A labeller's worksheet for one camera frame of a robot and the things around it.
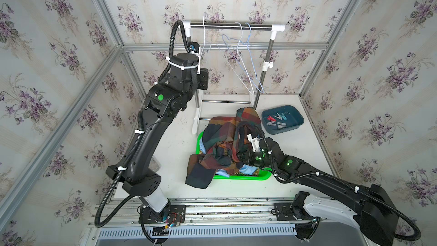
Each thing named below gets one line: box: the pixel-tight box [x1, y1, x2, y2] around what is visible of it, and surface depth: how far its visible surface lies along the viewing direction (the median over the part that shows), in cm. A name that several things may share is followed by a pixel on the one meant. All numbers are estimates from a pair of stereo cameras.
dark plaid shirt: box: [186, 107, 262, 190], surface depth 78 cm
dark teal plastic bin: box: [261, 105, 305, 135], surface depth 108 cm
